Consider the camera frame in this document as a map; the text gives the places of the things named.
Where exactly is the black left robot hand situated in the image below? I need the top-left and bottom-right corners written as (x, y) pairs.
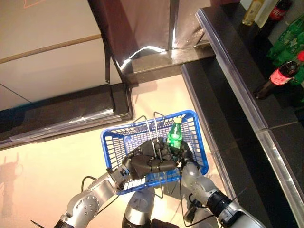
top-left (122, 137), bottom-right (178, 180)

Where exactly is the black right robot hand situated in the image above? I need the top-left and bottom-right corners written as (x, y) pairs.
top-left (171, 140), bottom-right (194, 167)

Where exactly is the green plastic soda bottle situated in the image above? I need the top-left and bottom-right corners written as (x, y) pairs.
top-left (291, 68), bottom-right (304, 87)
top-left (167, 117), bottom-right (184, 149)
top-left (267, 16), bottom-right (304, 59)
top-left (272, 33), bottom-right (304, 68)

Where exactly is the blue plastic shopping basket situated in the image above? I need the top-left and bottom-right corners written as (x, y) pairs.
top-left (100, 109), bottom-right (209, 199)

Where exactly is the black shelf base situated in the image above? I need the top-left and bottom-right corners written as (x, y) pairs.
top-left (180, 57), bottom-right (274, 228)

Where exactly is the black middle shelf board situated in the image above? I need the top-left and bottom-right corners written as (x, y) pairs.
top-left (195, 0), bottom-right (304, 228)

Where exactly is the dark cola bottle red label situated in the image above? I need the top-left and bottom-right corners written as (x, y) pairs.
top-left (253, 51), bottom-right (304, 100)
top-left (260, 0), bottom-right (292, 30)

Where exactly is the brown steel-clad pillar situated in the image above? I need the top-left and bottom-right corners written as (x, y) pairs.
top-left (86, 0), bottom-right (216, 85)

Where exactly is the small yellow juice bottle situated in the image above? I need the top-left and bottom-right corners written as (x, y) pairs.
top-left (241, 0), bottom-right (265, 26)

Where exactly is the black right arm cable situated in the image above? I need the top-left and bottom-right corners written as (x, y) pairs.
top-left (178, 166), bottom-right (216, 228)

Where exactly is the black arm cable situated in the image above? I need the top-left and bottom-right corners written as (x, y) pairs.
top-left (80, 175), bottom-right (119, 214)
top-left (178, 166), bottom-right (216, 228)

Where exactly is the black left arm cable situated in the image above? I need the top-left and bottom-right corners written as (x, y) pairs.
top-left (80, 175), bottom-right (119, 214)

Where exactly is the black hanging strap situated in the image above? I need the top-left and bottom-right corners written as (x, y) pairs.
top-left (101, 35), bottom-right (112, 85)

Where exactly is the wooden wall trim strip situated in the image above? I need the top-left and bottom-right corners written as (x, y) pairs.
top-left (0, 34), bottom-right (103, 65)

